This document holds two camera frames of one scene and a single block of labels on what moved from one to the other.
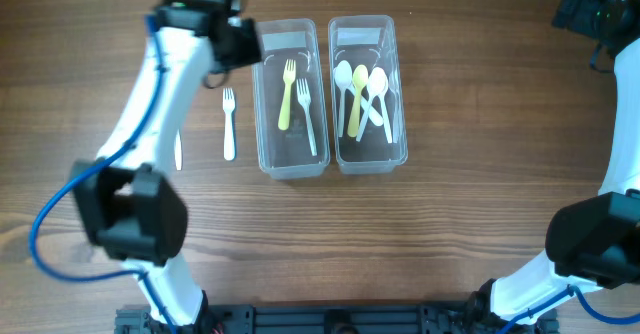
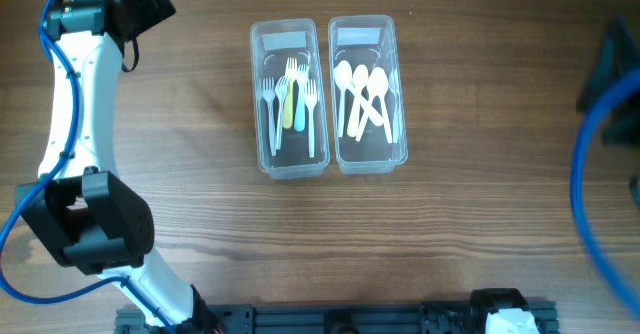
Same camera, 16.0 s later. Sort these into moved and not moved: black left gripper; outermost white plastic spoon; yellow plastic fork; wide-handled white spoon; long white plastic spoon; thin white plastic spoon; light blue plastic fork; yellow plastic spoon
Moved: black left gripper; light blue plastic fork
Not moved: long white plastic spoon; yellow plastic spoon; thin white plastic spoon; outermost white plastic spoon; wide-handled white spoon; yellow plastic fork
